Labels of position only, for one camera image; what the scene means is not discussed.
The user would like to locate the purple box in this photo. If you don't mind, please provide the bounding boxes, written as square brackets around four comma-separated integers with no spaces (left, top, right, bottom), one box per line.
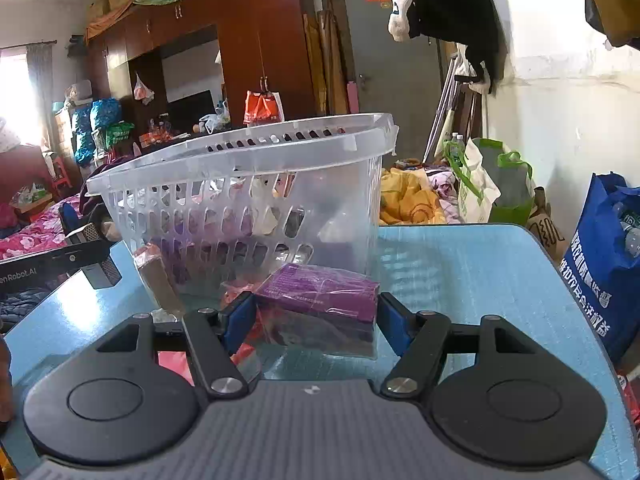
[254,263,378,359]

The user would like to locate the white plastic basket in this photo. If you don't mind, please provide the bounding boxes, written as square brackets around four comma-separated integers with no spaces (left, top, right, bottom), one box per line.
[87,113,398,308]

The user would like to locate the red crumpled wrapper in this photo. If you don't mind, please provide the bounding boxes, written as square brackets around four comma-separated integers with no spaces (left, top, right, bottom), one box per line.
[157,292,262,396]

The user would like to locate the yellow orange blanket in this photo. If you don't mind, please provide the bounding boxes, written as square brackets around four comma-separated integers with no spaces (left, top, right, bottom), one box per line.
[378,168,446,226]

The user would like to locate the green white tote bag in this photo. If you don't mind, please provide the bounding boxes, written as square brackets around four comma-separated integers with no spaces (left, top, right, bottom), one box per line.
[444,139,535,226]

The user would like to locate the blue shopping bag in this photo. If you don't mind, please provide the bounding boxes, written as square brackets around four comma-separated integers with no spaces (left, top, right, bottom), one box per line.
[559,172,639,364]

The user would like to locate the orange white plastic bag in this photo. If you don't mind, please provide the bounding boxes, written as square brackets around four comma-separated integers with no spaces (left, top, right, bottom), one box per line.
[243,91,284,126]

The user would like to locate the dark red wooden wardrobe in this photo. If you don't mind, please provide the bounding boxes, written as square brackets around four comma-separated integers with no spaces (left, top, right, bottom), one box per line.
[87,0,317,130]

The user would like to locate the grey metal door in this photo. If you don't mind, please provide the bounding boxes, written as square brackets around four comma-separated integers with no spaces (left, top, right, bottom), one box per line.
[344,0,442,159]

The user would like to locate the metal crutches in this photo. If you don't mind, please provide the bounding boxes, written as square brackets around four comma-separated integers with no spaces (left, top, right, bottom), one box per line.
[423,54,459,164]

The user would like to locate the white black hanging garment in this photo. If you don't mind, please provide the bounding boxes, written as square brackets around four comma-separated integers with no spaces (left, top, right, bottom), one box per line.
[388,0,502,94]

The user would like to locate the brown hanging bag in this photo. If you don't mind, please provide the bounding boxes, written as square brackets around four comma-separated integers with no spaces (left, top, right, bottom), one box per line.
[581,0,640,52]

